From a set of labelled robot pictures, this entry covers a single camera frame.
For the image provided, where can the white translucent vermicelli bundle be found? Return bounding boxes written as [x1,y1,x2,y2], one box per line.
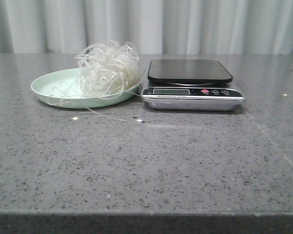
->
[47,40,143,106]

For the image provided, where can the black silver kitchen scale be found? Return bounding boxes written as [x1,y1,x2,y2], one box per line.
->
[141,59,245,111]

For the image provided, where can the light green round plate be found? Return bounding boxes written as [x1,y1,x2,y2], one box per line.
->
[31,68,140,109]

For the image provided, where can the white pleated curtain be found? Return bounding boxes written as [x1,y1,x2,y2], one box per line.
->
[0,0,293,54]

